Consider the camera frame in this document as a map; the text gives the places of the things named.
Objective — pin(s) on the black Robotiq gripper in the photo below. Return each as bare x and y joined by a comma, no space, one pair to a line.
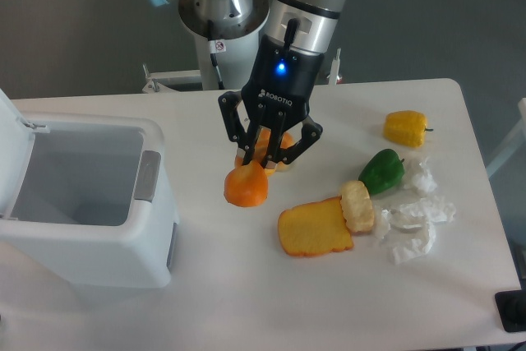
277,97

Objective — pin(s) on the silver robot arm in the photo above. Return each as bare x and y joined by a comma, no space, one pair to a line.
233,29

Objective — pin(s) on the small crusty bread piece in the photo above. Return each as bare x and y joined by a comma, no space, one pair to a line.
357,207

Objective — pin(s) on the white trash can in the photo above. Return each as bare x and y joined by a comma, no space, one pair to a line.
88,196

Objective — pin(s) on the orange toast slice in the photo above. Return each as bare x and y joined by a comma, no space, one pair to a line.
314,229

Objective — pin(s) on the green bell pepper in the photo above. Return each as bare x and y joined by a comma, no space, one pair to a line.
384,171

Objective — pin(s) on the yellow bell pepper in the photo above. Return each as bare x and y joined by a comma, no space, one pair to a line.
406,127

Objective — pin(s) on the crumpled white paper upper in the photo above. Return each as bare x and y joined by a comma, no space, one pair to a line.
418,177

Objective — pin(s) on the crumpled white paper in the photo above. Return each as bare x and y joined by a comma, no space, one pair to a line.
408,229
418,177

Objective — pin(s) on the crumpled white paper lower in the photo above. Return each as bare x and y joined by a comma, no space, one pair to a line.
408,229

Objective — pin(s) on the black device at edge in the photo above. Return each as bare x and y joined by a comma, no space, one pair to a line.
511,309

